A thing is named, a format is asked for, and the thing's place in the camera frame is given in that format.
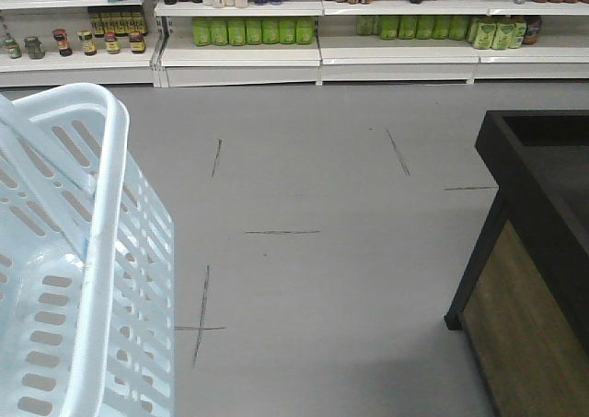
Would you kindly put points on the red-lid sauce jar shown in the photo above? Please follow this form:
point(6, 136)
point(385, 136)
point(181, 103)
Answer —
point(62, 42)

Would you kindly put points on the dark pickle jar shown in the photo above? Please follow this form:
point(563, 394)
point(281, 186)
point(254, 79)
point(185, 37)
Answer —
point(34, 48)

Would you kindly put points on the green drink bottle row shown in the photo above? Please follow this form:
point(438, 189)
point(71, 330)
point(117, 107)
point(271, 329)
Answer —
point(239, 31)

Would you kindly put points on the green-lid glass jar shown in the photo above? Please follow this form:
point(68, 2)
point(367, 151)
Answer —
point(12, 48)

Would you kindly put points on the white store shelf unit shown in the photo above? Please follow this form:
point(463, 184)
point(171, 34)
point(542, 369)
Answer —
point(337, 55)

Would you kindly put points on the brown sauce jar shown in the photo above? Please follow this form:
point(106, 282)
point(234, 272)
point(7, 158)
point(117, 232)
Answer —
point(136, 42)

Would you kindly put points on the black wooden display stand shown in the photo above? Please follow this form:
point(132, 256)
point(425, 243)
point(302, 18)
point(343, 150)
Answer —
point(523, 298)

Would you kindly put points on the light blue plastic basket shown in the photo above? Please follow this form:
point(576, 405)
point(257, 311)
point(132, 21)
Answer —
point(87, 263)

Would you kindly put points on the yellow-label sauce jar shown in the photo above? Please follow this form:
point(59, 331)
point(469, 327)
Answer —
point(87, 42)

